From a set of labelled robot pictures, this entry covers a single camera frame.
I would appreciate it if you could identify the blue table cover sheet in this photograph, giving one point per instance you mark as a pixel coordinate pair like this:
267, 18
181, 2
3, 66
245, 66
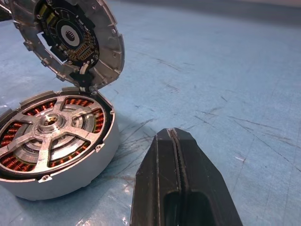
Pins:
211, 70

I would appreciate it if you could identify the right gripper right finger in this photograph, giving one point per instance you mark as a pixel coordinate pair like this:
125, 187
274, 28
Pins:
207, 183

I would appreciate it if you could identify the round metal motor lid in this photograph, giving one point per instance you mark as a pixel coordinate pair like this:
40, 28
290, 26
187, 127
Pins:
70, 37

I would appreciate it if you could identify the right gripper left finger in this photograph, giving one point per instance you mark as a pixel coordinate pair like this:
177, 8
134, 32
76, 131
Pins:
155, 179

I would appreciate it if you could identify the round grey motor housing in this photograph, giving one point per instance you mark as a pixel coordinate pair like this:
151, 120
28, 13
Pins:
70, 179

